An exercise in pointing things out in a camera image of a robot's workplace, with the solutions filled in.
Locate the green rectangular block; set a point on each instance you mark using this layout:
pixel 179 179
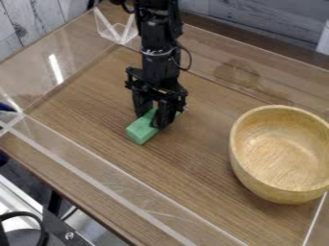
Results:
pixel 140 130

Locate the metal table bracket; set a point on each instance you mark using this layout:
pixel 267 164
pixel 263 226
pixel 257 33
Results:
pixel 62 235

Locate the clear acrylic tray wall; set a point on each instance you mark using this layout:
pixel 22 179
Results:
pixel 166 193

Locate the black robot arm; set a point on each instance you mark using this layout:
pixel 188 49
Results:
pixel 160 25

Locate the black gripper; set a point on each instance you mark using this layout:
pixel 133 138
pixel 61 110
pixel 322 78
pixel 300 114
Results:
pixel 154 83

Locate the clear acrylic corner bracket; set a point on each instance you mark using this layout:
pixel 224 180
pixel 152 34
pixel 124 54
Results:
pixel 120 33

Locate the blue object at edge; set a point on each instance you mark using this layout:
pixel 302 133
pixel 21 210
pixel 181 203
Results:
pixel 6 107

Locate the light wooden bowl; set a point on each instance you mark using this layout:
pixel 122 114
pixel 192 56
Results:
pixel 279 149

